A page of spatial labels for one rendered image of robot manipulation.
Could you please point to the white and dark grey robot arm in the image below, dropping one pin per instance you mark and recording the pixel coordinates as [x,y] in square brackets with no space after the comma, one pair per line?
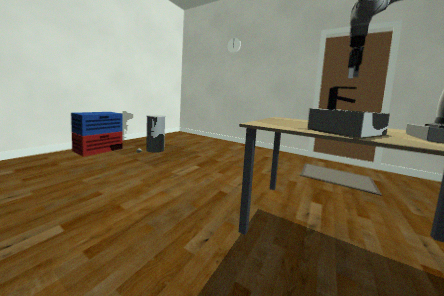
[359,22]

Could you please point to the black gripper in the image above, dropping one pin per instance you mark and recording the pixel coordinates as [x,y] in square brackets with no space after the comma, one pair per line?
[356,42]

